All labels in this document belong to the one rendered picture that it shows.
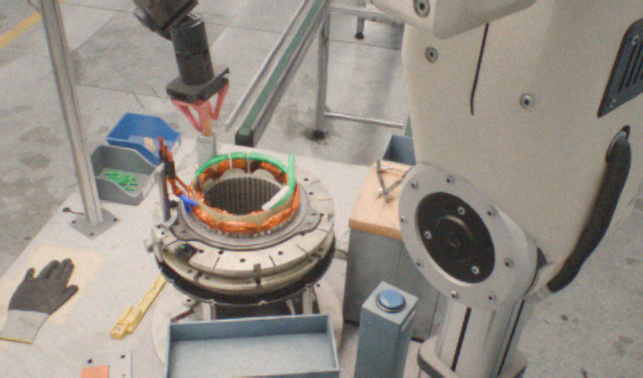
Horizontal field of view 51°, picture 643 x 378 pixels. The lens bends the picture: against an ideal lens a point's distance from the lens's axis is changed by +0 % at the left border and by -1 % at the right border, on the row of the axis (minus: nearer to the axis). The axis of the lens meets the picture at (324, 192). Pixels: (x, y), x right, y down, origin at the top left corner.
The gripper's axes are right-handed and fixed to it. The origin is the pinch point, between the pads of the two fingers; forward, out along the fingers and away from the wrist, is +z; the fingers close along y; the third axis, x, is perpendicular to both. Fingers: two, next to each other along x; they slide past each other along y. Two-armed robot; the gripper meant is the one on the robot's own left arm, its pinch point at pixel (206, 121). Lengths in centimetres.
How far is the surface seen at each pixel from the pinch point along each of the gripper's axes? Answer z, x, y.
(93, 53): 115, -229, -170
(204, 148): 4.7, -0.1, 1.9
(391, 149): 22.8, 21.0, -33.6
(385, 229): 18.2, 32.2, -5.1
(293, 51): 49, -49, -108
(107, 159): 37, -53, -18
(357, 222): 17.6, 27.1, -4.1
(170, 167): -1.6, 4.0, 15.0
